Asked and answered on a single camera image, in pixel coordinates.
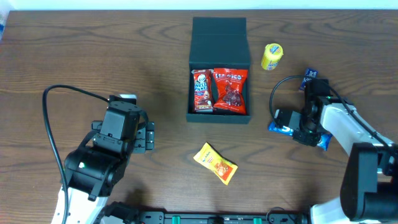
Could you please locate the yellow round candy container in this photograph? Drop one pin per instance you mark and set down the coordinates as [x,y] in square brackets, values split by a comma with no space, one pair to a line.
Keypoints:
[272,55]

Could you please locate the blue Eclipse mint box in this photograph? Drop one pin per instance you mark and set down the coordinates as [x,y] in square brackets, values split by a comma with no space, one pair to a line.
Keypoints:
[309,74]

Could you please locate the red Hello Panda box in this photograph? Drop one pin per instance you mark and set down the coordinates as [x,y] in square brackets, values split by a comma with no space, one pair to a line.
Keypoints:
[203,99]

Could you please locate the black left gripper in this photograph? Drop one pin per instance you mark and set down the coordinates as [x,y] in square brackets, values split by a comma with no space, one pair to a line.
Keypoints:
[149,135]

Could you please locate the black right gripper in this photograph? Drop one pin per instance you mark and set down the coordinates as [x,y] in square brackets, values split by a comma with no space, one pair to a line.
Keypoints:
[300,135]

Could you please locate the blue Oreo cookie pack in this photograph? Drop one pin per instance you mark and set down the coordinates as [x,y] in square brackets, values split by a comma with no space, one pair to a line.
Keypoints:
[322,143]

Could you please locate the black open gift box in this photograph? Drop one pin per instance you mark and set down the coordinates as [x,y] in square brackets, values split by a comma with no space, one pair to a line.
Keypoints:
[219,42]

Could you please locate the red Hacks candy bag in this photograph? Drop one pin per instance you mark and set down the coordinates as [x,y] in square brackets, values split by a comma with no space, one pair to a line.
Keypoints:
[229,83]

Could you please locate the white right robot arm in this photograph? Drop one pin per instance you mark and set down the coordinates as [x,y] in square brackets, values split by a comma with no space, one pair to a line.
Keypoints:
[368,192]

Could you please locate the yellow orange snack packet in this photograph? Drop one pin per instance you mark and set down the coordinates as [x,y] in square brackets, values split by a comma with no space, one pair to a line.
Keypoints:
[208,157]

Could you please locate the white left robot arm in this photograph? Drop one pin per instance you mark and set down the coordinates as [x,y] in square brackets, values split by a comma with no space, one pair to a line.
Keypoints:
[92,171]

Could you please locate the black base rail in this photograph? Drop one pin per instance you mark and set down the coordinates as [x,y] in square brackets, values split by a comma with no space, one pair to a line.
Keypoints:
[275,215]

